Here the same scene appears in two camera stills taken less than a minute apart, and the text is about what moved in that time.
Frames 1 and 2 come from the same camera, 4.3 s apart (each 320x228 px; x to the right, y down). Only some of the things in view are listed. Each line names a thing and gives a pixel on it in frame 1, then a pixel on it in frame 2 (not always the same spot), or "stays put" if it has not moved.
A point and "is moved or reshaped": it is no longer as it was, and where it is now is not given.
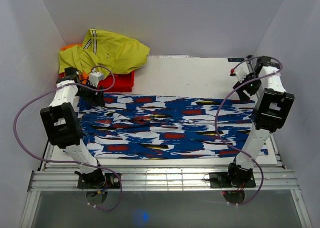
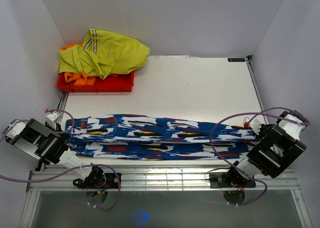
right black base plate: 220,180 stays put
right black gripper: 243,98 → 262,126
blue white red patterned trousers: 148,125 is moved or reshaped
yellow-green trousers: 110,54 stays put
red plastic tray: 115,83 stays put
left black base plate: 111,181 stays put
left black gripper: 99,100 → 58,129
